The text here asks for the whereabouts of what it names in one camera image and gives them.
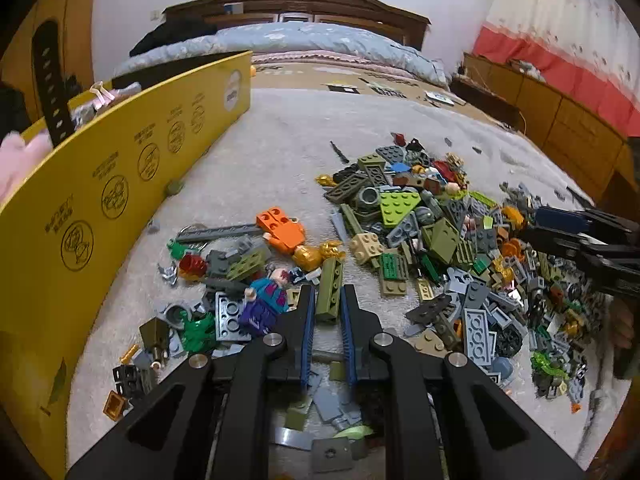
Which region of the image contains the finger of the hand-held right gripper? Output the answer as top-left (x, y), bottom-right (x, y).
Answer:
top-left (532, 205), bottom-right (640, 250)
top-left (517, 225), bottom-right (640, 302)

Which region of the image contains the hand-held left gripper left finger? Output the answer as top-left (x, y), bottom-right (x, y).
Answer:
top-left (65, 284), bottom-right (317, 480)

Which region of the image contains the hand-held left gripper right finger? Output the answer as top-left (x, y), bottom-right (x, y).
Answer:
top-left (340, 284), bottom-right (588, 480)

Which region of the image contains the long olive toy brick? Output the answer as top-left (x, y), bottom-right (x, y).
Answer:
top-left (315, 256), bottom-right (346, 328)

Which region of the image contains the yellow storage box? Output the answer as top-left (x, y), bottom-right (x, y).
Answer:
top-left (0, 50), bottom-right (252, 480)

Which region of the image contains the person's right hand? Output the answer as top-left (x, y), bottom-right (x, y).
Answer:
top-left (610, 297), bottom-right (638, 352)

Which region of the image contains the purple toy minifigure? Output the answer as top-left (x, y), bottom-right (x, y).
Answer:
top-left (239, 267), bottom-right (293, 338)

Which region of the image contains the grey studded toy plate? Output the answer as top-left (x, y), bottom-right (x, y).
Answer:
top-left (215, 291), bottom-right (256, 343)

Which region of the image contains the gold toy minifigure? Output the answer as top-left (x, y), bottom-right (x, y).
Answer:
top-left (291, 241), bottom-right (347, 272)

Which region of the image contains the tan square toy brick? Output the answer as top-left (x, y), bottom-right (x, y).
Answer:
top-left (349, 232), bottom-right (385, 266)

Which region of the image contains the wooden low cabinet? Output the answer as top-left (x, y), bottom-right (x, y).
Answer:
top-left (460, 52), bottom-right (640, 201)

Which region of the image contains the green toy figure piece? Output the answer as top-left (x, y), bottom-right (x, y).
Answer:
top-left (177, 310), bottom-right (218, 353)

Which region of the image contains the grey flat tile with hole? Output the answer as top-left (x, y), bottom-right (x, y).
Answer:
top-left (310, 437), bottom-right (353, 473)

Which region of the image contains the orange toy brick figure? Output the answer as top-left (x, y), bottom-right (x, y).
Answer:
top-left (256, 206), bottom-right (306, 256)

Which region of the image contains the red flame toy piece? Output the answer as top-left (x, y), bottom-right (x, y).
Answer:
top-left (177, 254), bottom-right (208, 281)

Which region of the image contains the long grey toy beam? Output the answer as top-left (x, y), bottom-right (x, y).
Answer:
top-left (176, 224), bottom-right (266, 245)

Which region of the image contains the lime wedge toy plate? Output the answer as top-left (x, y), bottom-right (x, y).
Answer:
top-left (379, 187), bottom-right (423, 228)

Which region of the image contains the white and red curtain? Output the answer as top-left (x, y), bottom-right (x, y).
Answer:
top-left (472, 0), bottom-right (640, 136)

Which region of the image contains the white fleece blanket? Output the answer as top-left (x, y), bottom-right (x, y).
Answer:
top-left (67, 87), bottom-right (626, 480)

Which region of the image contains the tan printed bedsheet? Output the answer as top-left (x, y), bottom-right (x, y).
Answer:
top-left (250, 50), bottom-right (531, 133)

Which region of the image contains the light blue quilt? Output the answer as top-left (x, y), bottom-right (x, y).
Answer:
top-left (112, 22), bottom-right (448, 88)

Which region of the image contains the black clothing on bed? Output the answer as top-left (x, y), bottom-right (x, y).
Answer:
top-left (129, 15), bottom-right (221, 58)

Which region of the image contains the brown wooden headboard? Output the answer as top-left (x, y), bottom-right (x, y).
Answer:
top-left (162, 0), bottom-right (432, 51)

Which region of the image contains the pink plush toy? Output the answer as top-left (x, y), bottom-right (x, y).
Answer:
top-left (0, 130), bottom-right (53, 201)

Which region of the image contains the black perforated strap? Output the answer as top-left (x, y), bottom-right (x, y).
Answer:
top-left (31, 21), bottom-right (76, 143)

